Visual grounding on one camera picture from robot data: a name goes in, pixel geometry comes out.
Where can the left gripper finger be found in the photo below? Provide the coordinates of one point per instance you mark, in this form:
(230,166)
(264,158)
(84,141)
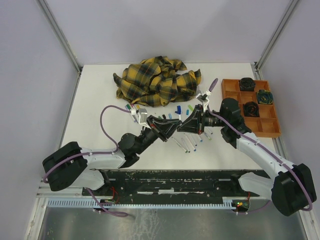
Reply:
(167,131)
(167,123)

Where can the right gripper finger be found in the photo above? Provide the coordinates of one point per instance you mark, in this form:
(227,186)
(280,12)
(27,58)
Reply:
(193,118)
(189,126)

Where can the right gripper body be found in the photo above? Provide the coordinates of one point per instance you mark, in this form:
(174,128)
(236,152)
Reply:
(201,121)

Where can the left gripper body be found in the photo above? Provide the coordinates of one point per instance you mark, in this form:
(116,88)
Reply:
(156,128)

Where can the yellow cap marker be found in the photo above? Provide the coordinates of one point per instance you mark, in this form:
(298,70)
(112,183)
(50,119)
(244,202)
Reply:
(181,146)

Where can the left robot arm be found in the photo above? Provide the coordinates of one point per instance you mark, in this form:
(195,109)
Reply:
(72,165)

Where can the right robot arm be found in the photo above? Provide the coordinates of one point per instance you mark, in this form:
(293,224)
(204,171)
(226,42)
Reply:
(288,186)

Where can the purple cap pen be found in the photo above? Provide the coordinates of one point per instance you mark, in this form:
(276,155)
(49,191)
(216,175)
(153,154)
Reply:
(134,107)

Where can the yellow plaid cloth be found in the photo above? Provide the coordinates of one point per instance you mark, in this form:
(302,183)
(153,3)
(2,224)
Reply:
(157,81)

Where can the black orange rolled sock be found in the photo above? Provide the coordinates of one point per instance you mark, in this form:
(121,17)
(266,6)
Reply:
(251,109)

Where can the teal yellow rolled sock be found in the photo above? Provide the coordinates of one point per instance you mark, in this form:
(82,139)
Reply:
(264,97)

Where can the orange compartment tray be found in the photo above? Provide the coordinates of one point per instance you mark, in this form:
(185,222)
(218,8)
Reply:
(267,124)

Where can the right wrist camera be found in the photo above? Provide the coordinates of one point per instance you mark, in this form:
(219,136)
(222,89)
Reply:
(204,98)

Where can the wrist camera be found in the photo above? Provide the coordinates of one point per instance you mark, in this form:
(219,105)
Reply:
(140,115)
(204,98)

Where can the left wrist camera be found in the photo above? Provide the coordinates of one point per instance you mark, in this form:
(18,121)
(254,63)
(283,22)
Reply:
(140,115)

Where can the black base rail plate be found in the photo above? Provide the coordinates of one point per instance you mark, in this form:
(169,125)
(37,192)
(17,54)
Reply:
(172,187)

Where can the right aluminium frame post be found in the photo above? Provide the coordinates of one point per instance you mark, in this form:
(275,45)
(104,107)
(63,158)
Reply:
(280,28)

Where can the aluminium frame post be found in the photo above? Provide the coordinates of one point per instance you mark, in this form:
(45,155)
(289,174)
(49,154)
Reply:
(280,28)
(47,12)

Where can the left aluminium frame post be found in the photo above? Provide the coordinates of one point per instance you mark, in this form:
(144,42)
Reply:
(47,12)

